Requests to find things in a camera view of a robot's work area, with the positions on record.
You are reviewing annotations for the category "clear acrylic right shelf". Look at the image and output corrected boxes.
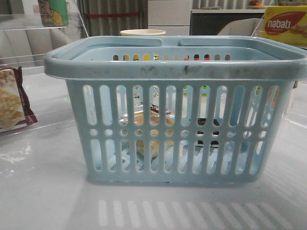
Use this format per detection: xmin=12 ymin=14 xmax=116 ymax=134
xmin=251 ymin=14 xmax=307 ymax=127

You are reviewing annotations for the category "light blue plastic basket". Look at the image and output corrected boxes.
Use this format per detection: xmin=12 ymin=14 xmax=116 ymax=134
xmin=45 ymin=36 xmax=307 ymax=184

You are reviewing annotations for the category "beige chair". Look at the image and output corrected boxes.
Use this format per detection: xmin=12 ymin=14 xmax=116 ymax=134
xmin=217 ymin=18 xmax=263 ymax=36

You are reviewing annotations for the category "maroon almond cracker packet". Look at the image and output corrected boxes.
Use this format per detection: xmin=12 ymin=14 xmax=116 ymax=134
xmin=0 ymin=67 xmax=37 ymax=133

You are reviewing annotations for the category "green cartoon snack box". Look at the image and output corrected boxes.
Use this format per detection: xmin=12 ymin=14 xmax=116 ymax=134
xmin=37 ymin=0 xmax=69 ymax=27

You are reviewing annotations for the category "white drawer cabinet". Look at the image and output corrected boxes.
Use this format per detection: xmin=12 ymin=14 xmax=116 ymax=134
xmin=148 ymin=0 xmax=192 ymax=35

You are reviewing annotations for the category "yellow nabati wafer box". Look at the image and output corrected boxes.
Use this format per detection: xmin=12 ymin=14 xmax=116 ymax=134
xmin=258 ymin=5 xmax=307 ymax=48

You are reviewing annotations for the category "clear acrylic left shelf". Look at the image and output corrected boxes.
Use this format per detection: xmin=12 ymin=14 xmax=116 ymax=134
xmin=0 ymin=0 xmax=88 ymax=137

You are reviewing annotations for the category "bread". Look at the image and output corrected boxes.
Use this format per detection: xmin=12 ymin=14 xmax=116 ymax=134
xmin=119 ymin=103 xmax=175 ymax=159

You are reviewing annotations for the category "yellow popcorn paper cup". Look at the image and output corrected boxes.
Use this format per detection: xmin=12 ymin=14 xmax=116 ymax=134
xmin=120 ymin=29 xmax=166 ymax=37

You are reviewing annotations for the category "clear acrylic shelf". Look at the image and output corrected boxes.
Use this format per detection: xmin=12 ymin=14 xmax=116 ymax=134
xmin=251 ymin=14 xmax=307 ymax=127
xmin=0 ymin=0 xmax=88 ymax=137

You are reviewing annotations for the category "green bottle behind basket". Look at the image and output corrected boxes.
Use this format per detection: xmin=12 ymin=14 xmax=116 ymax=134
xmin=183 ymin=85 xmax=210 ymax=100

